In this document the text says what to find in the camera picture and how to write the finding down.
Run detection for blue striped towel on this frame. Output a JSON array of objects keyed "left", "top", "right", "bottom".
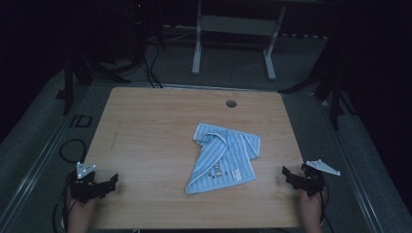
[{"left": 185, "top": 121, "right": 261, "bottom": 195}]

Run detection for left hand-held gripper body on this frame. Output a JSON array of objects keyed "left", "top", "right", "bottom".
[{"left": 68, "top": 162, "right": 105, "bottom": 204}]

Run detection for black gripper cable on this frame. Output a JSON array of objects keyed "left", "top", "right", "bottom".
[
  {"left": 52, "top": 174, "right": 79, "bottom": 233},
  {"left": 319, "top": 183, "right": 335, "bottom": 233}
]

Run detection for black looped floor cable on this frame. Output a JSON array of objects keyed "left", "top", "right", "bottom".
[{"left": 58, "top": 139, "right": 87, "bottom": 164}]

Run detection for dark equipment rack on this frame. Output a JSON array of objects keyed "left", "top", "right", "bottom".
[{"left": 127, "top": 0, "right": 164, "bottom": 67}]

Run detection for black tripod stand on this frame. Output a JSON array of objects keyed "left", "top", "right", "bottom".
[
  {"left": 61, "top": 52, "right": 132, "bottom": 117},
  {"left": 279, "top": 37, "right": 358, "bottom": 131}
]

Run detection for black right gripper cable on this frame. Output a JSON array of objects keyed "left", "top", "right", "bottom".
[{"left": 319, "top": 183, "right": 335, "bottom": 233}]

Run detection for person's right hand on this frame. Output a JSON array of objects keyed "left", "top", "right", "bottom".
[{"left": 297, "top": 188, "right": 325, "bottom": 218}]

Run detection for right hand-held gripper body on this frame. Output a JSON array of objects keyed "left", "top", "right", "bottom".
[{"left": 299, "top": 159, "right": 342, "bottom": 197}]

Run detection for person's left hand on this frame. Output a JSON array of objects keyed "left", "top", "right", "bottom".
[{"left": 66, "top": 193, "right": 98, "bottom": 224}]

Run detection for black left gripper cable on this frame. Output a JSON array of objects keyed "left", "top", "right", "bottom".
[{"left": 52, "top": 174, "right": 79, "bottom": 233}]

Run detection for black hanging cables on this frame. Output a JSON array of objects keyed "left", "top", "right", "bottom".
[{"left": 141, "top": 40, "right": 164, "bottom": 89}]

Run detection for white metal table frame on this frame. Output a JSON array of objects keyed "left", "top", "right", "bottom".
[{"left": 191, "top": 0, "right": 288, "bottom": 82}]

